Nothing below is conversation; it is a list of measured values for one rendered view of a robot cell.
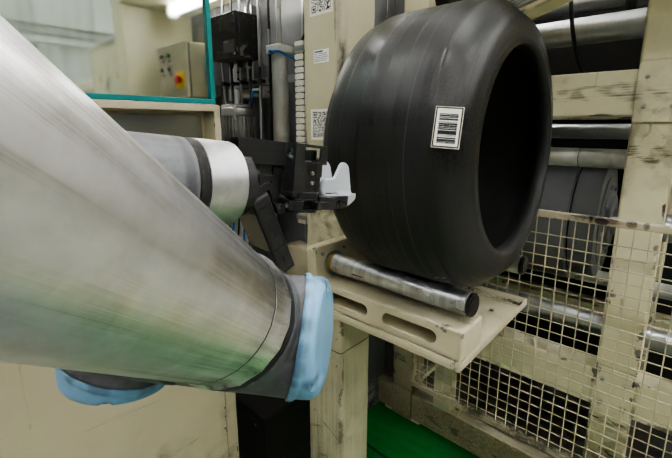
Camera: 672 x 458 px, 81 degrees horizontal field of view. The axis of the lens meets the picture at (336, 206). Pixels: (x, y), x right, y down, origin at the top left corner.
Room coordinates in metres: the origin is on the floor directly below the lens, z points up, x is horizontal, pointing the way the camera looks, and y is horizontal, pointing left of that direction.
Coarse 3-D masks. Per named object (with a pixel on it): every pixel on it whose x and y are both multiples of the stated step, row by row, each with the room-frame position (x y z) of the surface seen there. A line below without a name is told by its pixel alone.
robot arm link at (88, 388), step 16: (64, 384) 0.27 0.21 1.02; (80, 384) 0.26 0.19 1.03; (96, 384) 0.27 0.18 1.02; (112, 384) 0.27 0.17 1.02; (128, 384) 0.27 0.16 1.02; (144, 384) 0.28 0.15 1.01; (160, 384) 0.29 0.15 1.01; (80, 400) 0.26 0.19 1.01; (96, 400) 0.26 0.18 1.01; (112, 400) 0.27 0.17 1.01; (128, 400) 0.27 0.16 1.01
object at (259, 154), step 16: (240, 144) 0.42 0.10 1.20; (256, 144) 0.43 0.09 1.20; (272, 144) 0.44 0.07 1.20; (288, 144) 0.46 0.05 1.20; (304, 144) 0.46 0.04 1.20; (256, 160) 0.43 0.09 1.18; (272, 160) 0.44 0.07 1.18; (288, 160) 0.45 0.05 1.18; (304, 160) 0.46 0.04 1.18; (320, 160) 0.48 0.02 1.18; (256, 176) 0.41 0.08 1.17; (272, 176) 0.45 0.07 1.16; (288, 176) 0.45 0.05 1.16; (304, 176) 0.45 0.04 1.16; (320, 176) 0.49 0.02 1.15; (256, 192) 0.40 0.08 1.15; (272, 192) 0.44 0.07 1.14; (288, 192) 0.45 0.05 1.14; (304, 192) 0.47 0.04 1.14; (288, 208) 0.44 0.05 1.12
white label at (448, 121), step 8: (440, 112) 0.58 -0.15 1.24; (448, 112) 0.58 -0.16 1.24; (456, 112) 0.58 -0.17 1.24; (440, 120) 0.58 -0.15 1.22; (448, 120) 0.58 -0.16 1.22; (456, 120) 0.57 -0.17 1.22; (440, 128) 0.58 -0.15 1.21; (448, 128) 0.58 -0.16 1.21; (456, 128) 0.57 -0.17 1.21; (432, 136) 0.58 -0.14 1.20; (440, 136) 0.58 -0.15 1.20; (448, 136) 0.57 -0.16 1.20; (456, 136) 0.57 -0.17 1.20; (432, 144) 0.58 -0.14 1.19; (440, 144) 0.58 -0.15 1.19; (448, 144) 0.57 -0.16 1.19; (456, 144) 0.57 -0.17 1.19
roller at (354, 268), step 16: (336, 256) 0.87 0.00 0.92; (336, 272) 0.86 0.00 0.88; (352, 272) 0.82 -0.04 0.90; (368, 272) 0.80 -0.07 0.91; (384, 272) 0.78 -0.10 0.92; (400, 272) 0.76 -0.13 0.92; (384, 288) 0.77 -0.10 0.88; (400, 288) 0.74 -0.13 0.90; (416, 288) 0.72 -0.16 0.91; (432, 288) 0.70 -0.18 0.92; (448, 288) 0.69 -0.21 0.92; (432, 304) 0.70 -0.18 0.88; (448, 304) 0.67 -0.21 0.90; (464, 304) 0.65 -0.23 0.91
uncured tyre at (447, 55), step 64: (384, 64) 0.68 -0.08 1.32; (448, 64) 0.61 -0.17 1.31; (512, 64) 0.95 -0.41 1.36; (384, 128) 0.63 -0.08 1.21; (512, 128) 1.02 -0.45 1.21; (384, 192) 0.63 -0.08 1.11; (448, 192) 0.59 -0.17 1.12; (512, 192) 0.98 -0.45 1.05; (384, 256) 0.72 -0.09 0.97; (448, 256) 0.63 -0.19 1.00; (512, 256) 0.78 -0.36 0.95
